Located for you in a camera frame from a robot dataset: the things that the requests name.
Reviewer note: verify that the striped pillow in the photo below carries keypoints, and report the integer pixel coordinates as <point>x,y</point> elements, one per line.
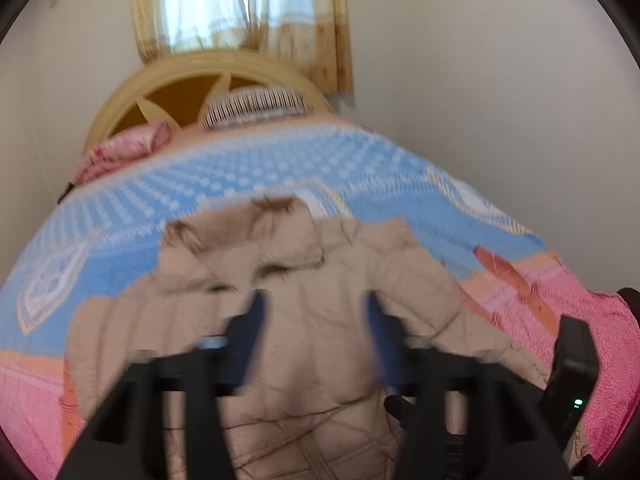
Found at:
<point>246,105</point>

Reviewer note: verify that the folded pink floral blanket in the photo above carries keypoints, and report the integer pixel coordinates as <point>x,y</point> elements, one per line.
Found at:
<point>120,150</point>

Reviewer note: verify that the blue and pink bedspread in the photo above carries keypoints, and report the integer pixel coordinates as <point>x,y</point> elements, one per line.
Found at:
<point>105,235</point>

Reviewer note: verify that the cream wooden headboard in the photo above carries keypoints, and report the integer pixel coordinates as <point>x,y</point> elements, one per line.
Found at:
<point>176,88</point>

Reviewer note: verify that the beige quilted puffer jacket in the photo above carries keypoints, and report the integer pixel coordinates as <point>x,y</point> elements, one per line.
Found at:
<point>312,404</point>

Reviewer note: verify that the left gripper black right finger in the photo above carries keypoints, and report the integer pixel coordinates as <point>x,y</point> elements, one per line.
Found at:
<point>464,418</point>

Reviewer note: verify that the beige curtain behind headboard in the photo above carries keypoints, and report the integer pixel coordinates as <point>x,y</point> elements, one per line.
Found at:
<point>310,35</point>

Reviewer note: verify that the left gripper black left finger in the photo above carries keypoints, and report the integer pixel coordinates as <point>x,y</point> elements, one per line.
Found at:
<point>127,437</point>

